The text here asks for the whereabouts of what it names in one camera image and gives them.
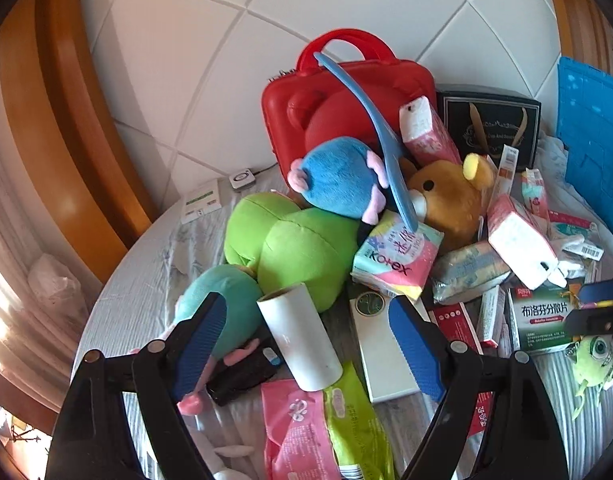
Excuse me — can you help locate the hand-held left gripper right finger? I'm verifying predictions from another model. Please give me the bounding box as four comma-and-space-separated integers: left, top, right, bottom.
387, 297, 569, 480

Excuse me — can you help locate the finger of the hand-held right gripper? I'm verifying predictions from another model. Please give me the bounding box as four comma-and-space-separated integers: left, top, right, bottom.
563, 304, 613, 341
579, 270, 613, 306

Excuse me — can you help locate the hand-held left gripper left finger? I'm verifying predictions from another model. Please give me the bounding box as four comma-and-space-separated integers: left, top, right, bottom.
45, 291, 227, 480

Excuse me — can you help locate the green white medicine box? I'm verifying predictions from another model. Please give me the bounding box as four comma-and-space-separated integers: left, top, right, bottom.
506, 285, 587, 356

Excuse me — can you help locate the white paper roll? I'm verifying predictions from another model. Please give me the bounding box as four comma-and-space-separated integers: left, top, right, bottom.
256, 282, 343, 392

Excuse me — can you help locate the white plush bunny blue bow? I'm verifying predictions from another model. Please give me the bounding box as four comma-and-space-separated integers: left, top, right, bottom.
194, 430, 257, 480

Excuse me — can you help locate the blue plastic crate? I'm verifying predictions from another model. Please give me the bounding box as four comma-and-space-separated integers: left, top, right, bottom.
556, 55, 613, 231

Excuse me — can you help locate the green one-eyed monster plush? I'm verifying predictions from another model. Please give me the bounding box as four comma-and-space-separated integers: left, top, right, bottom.
566, 335, 613, 421

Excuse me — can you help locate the white flat box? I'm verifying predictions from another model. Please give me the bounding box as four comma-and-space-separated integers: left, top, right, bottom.
347, 290, 432, 403

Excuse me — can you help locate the red medicine box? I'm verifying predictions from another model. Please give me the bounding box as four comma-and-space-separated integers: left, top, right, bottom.
427, 302, 497, 436

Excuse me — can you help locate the pink plush pig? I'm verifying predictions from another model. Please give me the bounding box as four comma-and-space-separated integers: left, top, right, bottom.
131, 337, 262, 416

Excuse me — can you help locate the teal plush toy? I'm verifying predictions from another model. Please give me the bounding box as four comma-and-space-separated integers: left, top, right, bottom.
175, 264, 264, 361

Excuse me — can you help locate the white green toothpaste box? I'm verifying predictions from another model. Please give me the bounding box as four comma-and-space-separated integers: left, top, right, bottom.
549, 210, 604, 261

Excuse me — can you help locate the pale blue tissue pack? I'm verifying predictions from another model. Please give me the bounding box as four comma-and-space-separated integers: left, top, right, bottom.
430, 240, 512, 306

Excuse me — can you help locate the pink sanitary pad packet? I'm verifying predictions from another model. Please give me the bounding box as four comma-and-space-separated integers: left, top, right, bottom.
350, 210, 444, 303

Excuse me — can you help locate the green wipes packet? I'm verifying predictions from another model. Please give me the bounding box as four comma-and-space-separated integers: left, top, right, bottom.
322, 362, 394, 480

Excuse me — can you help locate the small pink box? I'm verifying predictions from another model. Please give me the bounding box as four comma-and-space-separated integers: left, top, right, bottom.
521, 169, 549, 221

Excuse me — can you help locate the lime green plush toy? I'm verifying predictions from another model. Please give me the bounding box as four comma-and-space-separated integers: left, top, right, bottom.
224, 191, 372, 316

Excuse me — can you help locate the white printed card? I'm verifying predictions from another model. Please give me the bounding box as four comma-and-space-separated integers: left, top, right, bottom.
180, 178, 222, 224

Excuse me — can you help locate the narrow white orange box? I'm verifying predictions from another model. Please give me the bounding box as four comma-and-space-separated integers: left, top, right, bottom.
493, 145, 519, 201

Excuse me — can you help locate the brown plush bear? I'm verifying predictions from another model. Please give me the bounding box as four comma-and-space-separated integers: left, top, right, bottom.
401, 152, 494, 253

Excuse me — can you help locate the white plastic bag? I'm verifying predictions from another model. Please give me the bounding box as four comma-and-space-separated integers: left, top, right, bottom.
28, 252, 82, 306

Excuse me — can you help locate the small white device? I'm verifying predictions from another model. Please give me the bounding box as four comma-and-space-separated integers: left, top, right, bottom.
228, 169, 260, 191

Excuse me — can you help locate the blue plush toy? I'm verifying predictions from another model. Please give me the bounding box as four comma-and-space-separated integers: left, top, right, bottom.
313, 50, 419, 233

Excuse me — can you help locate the beige curtain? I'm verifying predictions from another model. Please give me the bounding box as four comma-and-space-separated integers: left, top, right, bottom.
0, 125, 52, 411

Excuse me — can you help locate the black gift box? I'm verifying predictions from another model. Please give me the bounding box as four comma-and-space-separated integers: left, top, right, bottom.
435, 84, 543, 171

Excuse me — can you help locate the red plastic carry case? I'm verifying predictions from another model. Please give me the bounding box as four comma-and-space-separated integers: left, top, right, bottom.
261, 29, 435, 183

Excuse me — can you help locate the wooden wall frame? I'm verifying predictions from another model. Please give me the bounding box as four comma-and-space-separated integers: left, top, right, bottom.
0, 0, 613, 261

